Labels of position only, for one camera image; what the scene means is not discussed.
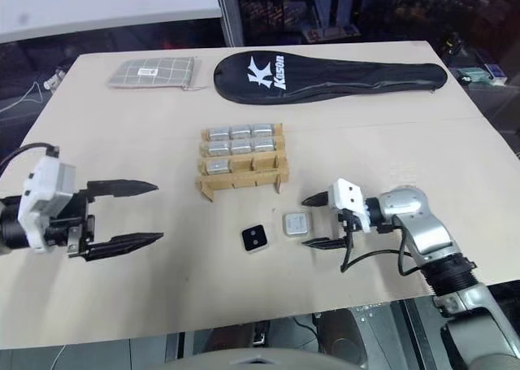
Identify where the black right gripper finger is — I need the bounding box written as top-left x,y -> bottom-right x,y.
301,236 -> 350,252
301,190 -> 331,208

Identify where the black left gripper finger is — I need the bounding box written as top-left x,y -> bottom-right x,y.
85,178 -> 160,202
84,232 -> 165,263

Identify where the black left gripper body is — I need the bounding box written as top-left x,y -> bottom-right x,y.
45,188 -> 98,261

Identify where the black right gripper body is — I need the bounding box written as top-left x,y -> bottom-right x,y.
336,208 -> 364,246

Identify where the wooden slotted tray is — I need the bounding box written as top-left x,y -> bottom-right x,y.
194,121 -> 292,202

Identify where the dark rounded shape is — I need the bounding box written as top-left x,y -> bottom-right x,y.
315,303 -> 408,365

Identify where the grey checked cloth pouch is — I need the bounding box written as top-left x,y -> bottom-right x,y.
106,57 -> 203,92

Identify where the black Kason racket cover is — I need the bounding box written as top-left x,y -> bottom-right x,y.
212,50 -> 449,105

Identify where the small white connector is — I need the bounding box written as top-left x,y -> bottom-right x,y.
41,69 -> 67,90

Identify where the grey curved robot torso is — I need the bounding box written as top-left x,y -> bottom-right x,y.
162,346 -> 392,370

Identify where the white board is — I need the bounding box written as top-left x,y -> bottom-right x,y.
0,0 -> 224,45

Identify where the small boxes stack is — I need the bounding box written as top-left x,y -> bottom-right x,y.
457,62 -> 509,87

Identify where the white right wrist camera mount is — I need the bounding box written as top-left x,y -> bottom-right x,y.
327,177 -> 373,233

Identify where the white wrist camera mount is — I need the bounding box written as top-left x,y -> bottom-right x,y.
18,154 -> 79,255
327,177 -> 373,233

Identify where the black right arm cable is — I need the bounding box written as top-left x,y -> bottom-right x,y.
338,222 -> 424,278

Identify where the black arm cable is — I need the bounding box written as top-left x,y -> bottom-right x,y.
0,142 -> 60,174
338,222 -> 424,278

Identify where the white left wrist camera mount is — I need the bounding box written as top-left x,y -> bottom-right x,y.
18,154 -> 79,255

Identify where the black-faced camera with two lenses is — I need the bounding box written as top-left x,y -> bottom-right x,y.
240,224 -> 267,255

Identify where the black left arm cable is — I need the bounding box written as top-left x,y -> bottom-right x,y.
0,142 -> 60,174

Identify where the thin white cable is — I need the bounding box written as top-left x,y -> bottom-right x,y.
0,80 -> 52,115

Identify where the grey metal post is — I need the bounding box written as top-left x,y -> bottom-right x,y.
212,0 -> 245,46

